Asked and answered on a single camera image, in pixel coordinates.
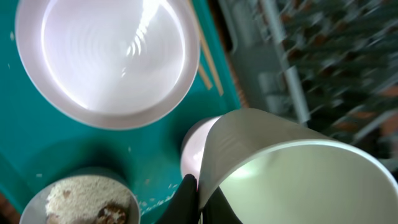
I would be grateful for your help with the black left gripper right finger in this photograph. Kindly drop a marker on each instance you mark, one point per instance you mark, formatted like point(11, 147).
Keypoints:
point(218, 211)

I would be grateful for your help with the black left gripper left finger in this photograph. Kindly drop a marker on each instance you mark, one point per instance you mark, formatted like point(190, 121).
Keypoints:
point(183, 207)

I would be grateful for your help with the white cup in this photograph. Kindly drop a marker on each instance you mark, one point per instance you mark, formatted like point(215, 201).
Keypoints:
point(272, 170)

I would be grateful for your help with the pink white bowl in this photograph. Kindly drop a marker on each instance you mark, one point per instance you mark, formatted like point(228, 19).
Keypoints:
point(193, 147)

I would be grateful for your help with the wooden chopstick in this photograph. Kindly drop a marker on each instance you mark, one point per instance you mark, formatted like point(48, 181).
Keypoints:
point(204, 77)
point(207, 54)

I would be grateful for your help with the large white plate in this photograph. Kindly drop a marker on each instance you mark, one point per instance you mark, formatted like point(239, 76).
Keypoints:
point(109, 64)

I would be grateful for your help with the grey bowl with rice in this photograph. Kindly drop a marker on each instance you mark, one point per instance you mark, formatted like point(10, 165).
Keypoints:
point(83, 199)

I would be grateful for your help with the teal plastic tray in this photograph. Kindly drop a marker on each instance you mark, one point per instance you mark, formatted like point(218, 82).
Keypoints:
point(40, 145)

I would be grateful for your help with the grey dish rack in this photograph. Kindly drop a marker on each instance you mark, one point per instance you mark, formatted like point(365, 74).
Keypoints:
point(328, 64)

